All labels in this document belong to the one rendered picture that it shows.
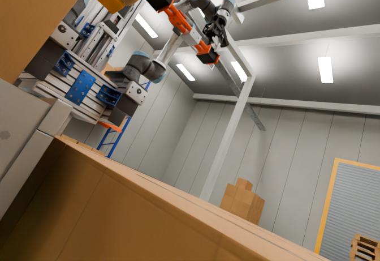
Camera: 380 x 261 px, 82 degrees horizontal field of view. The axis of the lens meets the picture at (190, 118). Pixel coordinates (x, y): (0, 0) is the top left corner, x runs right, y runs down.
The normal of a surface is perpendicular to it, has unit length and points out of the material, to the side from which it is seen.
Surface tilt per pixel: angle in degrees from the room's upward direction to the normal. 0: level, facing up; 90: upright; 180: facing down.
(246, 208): 90
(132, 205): 90
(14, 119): 90
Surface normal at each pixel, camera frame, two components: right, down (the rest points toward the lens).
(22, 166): 0.69, 0.08
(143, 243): -0.60, -0.49
